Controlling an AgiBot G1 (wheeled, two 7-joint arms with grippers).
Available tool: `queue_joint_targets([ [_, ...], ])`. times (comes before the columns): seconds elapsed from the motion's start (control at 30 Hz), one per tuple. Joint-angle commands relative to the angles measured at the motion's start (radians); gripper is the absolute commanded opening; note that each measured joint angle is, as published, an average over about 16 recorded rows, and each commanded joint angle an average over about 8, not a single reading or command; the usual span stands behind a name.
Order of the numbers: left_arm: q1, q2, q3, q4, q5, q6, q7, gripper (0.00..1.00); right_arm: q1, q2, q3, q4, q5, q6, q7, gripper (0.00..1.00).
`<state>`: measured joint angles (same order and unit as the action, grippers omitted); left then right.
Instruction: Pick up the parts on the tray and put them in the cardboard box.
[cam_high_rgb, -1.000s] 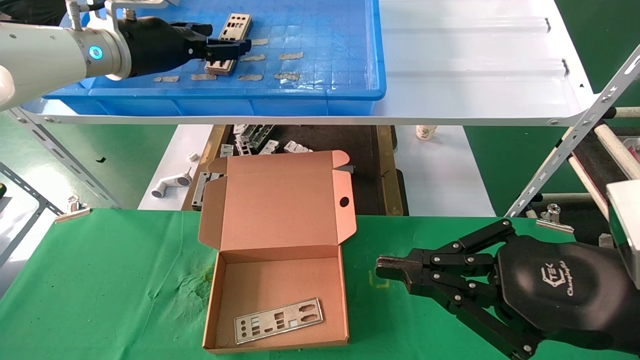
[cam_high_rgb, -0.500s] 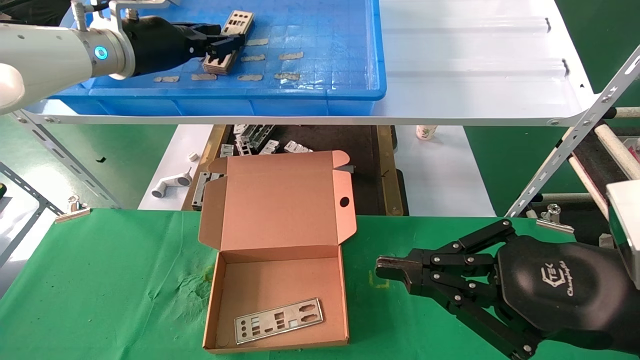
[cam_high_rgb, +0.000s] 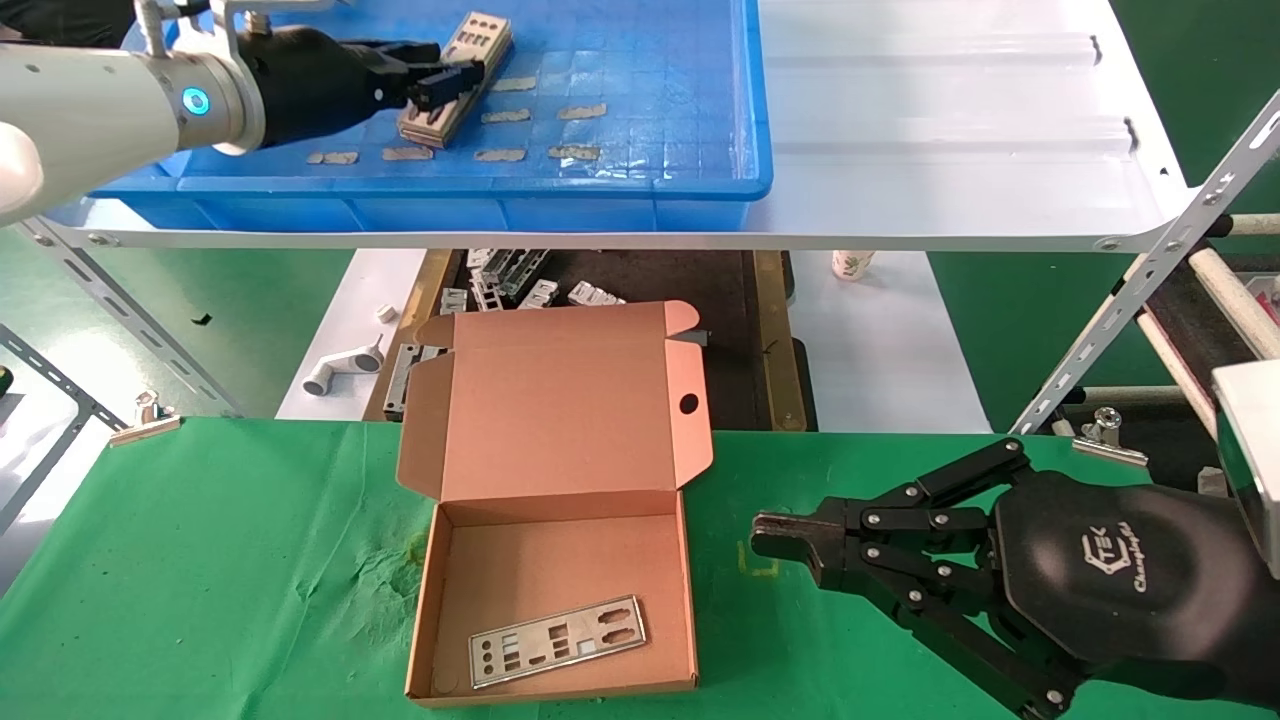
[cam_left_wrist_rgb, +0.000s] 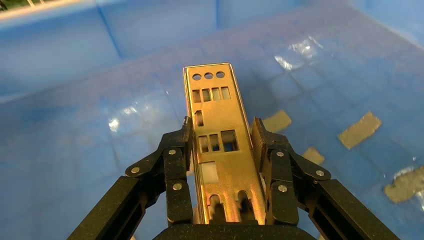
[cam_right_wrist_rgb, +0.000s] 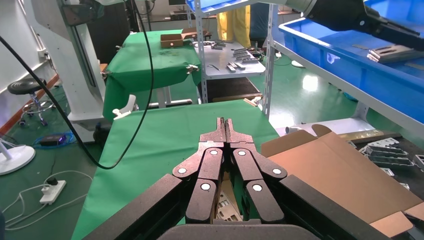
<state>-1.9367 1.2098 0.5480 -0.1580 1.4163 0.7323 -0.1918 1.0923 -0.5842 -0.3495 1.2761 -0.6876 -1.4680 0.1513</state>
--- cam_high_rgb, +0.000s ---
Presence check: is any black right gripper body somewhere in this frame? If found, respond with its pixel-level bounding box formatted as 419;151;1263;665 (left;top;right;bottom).
990;470;1280;711

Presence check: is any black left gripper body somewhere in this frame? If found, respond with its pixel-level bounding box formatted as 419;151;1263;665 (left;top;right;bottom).
250;27;411;149

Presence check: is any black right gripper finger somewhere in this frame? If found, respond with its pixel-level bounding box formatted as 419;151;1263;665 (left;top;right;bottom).
800;548;1086;720
752;437;1031;553

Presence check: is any blue plastic tray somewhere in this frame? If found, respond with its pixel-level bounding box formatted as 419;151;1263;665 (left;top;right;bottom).
72;0;773;233

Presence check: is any wood-framed black parts tray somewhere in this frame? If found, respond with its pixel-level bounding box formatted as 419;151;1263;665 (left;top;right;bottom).
365;250;816;433

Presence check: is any brown cardboard box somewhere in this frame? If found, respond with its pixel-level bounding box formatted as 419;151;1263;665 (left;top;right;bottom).
396;300;714;709

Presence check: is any silver binder clip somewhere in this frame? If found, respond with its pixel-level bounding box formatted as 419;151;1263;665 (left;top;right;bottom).
108;392;184;448
1072;407;1151;469

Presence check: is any black conveyor belt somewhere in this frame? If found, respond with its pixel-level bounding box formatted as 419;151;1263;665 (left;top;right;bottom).
1145;250;1280;491

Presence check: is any white plastic pipe fitting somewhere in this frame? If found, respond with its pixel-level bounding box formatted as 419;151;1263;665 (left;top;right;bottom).
303;335;387;398

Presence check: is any flat gray metal strip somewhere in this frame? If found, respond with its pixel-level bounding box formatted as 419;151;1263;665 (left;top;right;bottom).
385;343;448;419

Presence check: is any gray perforated shelf strut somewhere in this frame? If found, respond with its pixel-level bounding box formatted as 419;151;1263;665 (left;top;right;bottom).
1018;90;1280;429
20;215;246;419

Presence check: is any white metal shelf board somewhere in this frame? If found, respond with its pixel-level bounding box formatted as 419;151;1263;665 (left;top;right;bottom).
20;0;1201;253

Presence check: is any green table cloth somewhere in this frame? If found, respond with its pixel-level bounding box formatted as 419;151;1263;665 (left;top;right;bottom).
0;415;1280;720

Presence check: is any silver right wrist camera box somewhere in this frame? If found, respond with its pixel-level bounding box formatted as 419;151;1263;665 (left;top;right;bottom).
1212;360;1280;581

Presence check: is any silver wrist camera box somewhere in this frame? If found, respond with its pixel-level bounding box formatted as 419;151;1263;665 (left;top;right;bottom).
135;0;336;61
1212;360;1280;581

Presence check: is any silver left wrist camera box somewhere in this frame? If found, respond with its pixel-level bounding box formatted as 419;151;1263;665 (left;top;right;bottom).
135;0;336;61

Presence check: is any black stand frame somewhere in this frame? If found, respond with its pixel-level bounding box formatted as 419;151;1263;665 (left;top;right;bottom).
0;0;136;48

